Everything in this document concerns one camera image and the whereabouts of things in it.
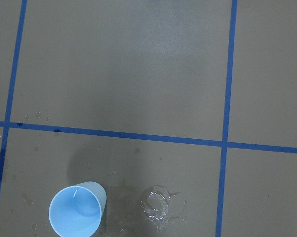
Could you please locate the light blue plastic cup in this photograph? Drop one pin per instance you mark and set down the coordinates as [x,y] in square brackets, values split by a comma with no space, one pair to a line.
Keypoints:
[76,211]

